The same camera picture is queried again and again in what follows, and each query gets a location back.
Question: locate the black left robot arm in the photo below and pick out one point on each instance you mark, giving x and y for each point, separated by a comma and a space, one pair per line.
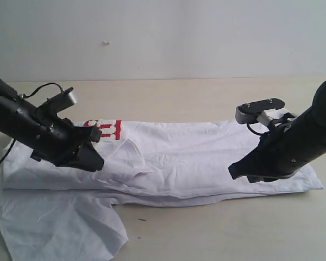
15, 120

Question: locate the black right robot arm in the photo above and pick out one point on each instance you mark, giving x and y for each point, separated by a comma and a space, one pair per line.
290, 142

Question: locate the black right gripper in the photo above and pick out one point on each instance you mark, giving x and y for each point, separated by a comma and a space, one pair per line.
268, 164

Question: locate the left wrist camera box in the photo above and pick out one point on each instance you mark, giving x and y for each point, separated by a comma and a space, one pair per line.
60, 101

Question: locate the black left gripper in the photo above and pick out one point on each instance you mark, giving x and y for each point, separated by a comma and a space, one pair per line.
61, 143

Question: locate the white t-shirt red lettering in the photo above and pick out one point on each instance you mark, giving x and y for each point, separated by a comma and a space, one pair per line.
59, 213

